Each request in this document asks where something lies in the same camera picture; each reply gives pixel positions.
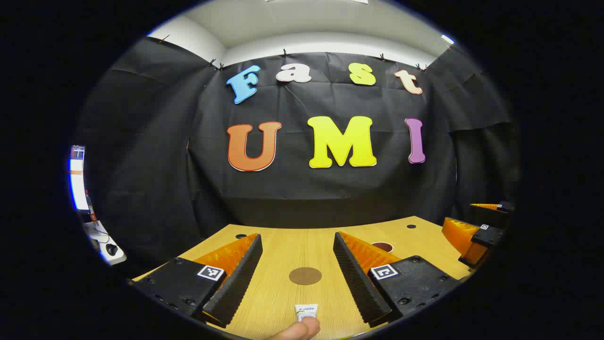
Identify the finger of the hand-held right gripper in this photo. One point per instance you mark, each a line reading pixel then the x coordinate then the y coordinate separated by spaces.
pixel 495 210
pixel 460 236

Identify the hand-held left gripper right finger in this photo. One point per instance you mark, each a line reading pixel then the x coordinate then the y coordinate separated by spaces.
pixel 356 278

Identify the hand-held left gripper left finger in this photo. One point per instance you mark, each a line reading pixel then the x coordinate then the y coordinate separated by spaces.
pixel 238 283

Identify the beige cup with brown inside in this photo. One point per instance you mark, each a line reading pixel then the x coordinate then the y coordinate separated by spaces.
pixel 383 247

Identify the round brown coaster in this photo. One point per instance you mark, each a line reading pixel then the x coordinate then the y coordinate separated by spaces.
pixel 305 276

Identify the white toothpaste tube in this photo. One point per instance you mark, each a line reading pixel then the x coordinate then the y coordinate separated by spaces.
pixel 306 310

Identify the wooden desktop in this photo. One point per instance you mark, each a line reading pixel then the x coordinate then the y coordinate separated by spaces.
pixel 283 255

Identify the black backdrop cloth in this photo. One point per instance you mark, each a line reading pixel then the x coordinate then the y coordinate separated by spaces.
pixel 330 189

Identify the black computer mouse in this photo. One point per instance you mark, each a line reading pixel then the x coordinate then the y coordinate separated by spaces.
pixel 112 249

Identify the white side table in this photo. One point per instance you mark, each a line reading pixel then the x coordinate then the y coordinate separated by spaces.
pixel 101 236

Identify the computer monitor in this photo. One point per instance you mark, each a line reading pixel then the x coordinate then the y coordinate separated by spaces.
pixel 78 177

